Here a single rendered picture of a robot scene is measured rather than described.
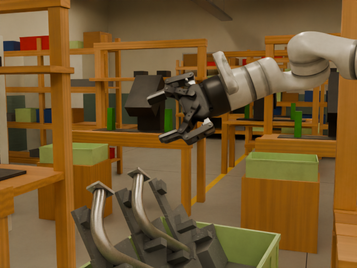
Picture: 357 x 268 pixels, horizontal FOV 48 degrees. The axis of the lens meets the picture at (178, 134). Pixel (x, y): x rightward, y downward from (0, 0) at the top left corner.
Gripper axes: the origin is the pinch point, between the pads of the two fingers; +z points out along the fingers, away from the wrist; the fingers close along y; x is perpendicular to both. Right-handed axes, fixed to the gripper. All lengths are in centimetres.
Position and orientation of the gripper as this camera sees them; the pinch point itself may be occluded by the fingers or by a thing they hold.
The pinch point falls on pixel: (156, 118)
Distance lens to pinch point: 78.9
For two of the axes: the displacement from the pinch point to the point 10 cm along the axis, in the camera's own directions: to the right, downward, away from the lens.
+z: -9.3, 3.5, 0.7
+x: -2.4, -4.5, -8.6
